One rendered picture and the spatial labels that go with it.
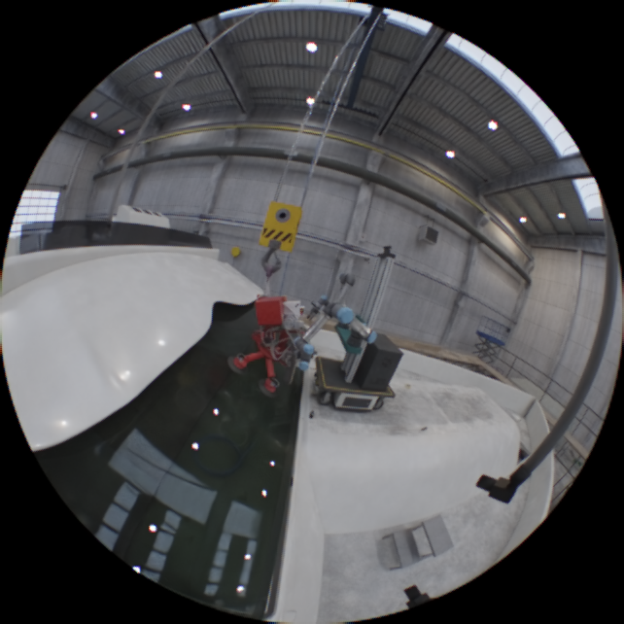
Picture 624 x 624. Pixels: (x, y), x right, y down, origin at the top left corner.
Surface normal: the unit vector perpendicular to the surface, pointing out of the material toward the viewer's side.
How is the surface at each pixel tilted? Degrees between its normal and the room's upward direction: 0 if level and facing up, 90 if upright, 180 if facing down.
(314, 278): 90
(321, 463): 27
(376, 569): 0
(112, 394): 19
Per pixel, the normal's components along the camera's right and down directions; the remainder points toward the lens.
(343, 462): 0.23, -0.74
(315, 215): 0.00, 0.25
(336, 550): 0.26, -0.93
